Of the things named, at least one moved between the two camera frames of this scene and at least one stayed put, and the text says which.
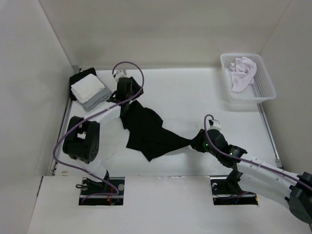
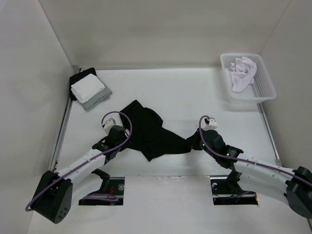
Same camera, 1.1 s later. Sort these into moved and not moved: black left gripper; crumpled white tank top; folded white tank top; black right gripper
Moved: black left gripper
Not moved: folded white tank top; crumpled white tank top; black right gripper
